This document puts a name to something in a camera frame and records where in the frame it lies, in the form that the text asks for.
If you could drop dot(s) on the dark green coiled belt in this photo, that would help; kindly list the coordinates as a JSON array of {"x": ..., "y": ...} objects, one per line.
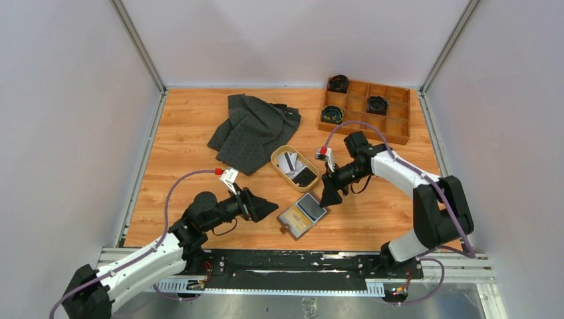
[{"x": 332, "y": 114}]

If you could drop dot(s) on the dark grey dotted cloth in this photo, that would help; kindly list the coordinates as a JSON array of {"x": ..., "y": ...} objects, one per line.
[{"x": 253, "y": 131}]

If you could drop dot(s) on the brown leather card holder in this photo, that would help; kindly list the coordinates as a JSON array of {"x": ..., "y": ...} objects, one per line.
[{"x": 284, "y": 228}]

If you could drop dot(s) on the black coiled belt top left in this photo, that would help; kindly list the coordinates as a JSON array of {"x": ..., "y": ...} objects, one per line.
[{"x": 339, "y": 84}]

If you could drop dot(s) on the oval wooden card tray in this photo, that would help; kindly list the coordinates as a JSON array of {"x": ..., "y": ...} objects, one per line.
[{"x": 306, "y": 180}]

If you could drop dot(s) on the black credit card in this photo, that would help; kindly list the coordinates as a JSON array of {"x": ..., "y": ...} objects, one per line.
[{"x": 311, "y": 207}]

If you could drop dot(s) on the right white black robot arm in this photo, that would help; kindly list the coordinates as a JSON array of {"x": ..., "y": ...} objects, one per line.
[{"x": 440, "y": 209}]

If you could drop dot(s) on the wooden compartment tray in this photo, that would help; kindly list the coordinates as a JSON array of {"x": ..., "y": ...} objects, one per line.
[{"x": 395, "y": 126}]

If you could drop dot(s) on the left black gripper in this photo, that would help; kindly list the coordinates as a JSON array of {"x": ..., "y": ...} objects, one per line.
[{"x": 254, "y": 208}]

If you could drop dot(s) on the white striped cards in tray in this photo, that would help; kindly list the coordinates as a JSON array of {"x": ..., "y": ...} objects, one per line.
[{"x": 290, "y": 164}]

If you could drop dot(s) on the aluminium frame rail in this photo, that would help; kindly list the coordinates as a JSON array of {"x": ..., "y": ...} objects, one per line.
[{"x": 457, "y": 268}]

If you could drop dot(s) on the yellow credit card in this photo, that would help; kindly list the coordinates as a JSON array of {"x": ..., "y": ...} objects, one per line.
[{"x": 296, "y": 220}]

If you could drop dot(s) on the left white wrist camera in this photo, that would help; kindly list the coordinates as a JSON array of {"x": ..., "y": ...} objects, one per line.
[{"x": 228, "y": 177}]

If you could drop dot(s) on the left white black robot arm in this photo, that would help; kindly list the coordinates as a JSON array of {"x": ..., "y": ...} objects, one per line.
[{"x": 99, "y": 293}]

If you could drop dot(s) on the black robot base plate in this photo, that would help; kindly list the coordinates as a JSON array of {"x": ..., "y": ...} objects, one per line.
[{"x": 238, "y": 278}]

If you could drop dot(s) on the black coiled belt middle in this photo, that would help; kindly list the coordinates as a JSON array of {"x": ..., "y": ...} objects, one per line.
[{"x": 377, "y": 105}]

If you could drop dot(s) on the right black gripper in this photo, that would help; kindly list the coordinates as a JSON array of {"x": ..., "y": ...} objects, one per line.
[{"x": 332, "y": 183}]

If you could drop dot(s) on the black coiled belt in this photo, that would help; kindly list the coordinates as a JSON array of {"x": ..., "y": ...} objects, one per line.
[
  {"x": 377, "y": 105},
  {"x": 339, "y": 84}
]

